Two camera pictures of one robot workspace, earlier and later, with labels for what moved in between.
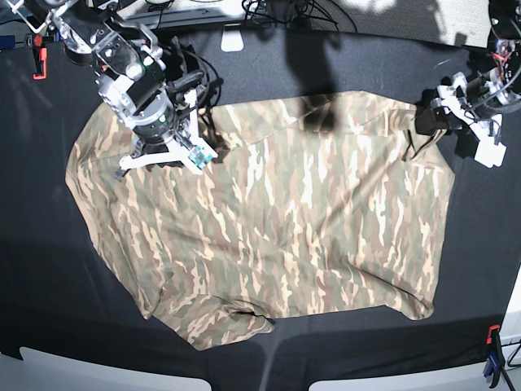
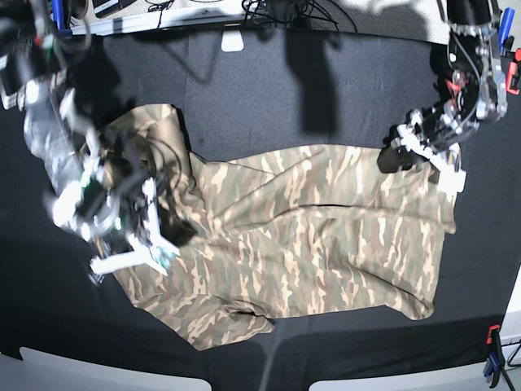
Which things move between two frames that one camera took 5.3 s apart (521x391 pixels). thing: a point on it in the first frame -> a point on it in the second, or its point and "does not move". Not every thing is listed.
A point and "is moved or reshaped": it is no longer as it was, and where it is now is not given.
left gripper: [172, 134] -> [157, 237]
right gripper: [444, 109] -> [409, 143]
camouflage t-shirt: [336, 202] is moved or reshaped
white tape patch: [232, 39] does not move
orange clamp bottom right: [496, 359] does not move
